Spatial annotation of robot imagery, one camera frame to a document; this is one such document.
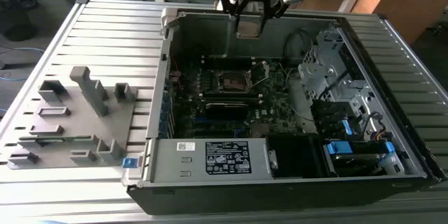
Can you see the silver green CPU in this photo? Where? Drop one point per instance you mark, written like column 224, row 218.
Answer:
column 249, row 30

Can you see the black RAM slot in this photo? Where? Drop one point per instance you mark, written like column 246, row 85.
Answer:
column 226, row 57
column 230, row 94
column 226, row 63
column 230, row 100

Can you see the CPU socket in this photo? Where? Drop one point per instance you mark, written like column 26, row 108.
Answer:
column 232, row 81

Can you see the silver metal drive cage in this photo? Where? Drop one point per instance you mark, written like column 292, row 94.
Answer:
column 314, row 70

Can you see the green Dell motherboard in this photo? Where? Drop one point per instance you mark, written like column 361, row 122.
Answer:
column 276, row 103

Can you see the black K620 graphics card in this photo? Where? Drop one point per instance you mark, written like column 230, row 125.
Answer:
column 225, row 111

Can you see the black disk bay block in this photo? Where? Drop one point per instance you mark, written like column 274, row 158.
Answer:
column 328, row 113

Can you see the blue disk carrier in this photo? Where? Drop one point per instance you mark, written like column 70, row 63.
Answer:
column 337, row 147
column 345, row 127

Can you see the black office chair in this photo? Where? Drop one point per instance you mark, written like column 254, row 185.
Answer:
column 18, row 14

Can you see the silver power supply with label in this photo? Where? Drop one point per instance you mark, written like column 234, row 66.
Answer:
column 196, row 161

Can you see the grey parts rack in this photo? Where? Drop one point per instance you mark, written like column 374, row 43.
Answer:
column 80, row 129

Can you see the blue case latch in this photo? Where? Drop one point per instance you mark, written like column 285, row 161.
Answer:
column 129, row 162

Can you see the black open PC case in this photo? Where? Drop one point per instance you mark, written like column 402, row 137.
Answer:
column 244, row 197

